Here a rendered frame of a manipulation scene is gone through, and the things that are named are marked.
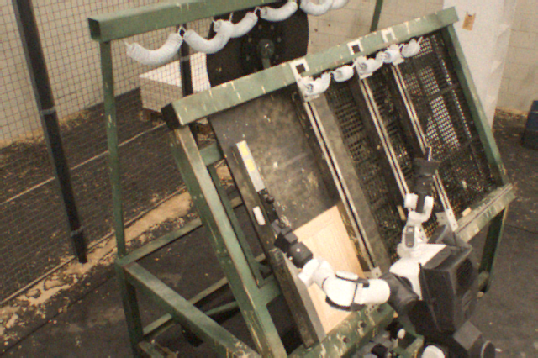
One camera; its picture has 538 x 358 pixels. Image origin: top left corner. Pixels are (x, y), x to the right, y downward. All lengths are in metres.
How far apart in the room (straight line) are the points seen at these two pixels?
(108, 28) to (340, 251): 1.44
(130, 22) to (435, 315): 1.76
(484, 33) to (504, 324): 3.08
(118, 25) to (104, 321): 2.28
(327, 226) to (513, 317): 1.99
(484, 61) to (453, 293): 4.18
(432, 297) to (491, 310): 2.00
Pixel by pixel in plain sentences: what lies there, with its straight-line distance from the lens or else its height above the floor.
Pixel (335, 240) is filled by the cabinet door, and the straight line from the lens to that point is 2.63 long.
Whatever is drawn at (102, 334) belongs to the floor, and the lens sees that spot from 4.01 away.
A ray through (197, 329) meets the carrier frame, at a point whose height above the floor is 0.77.
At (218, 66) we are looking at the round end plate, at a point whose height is 1.82.
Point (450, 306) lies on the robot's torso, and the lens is 2.24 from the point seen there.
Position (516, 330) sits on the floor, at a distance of 4.14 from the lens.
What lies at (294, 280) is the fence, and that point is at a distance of 2.42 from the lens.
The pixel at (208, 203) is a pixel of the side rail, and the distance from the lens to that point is 2.18.
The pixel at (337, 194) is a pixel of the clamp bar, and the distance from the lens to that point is 2.62.
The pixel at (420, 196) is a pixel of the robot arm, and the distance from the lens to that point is 2.50.
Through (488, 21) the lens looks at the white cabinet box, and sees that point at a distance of 6.01.
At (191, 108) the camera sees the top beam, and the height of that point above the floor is 1.92.
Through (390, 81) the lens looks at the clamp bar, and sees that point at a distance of 3.14.
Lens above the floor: 2.72
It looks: 30 degrees down
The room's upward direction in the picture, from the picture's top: 1 degrees counter-clockwise
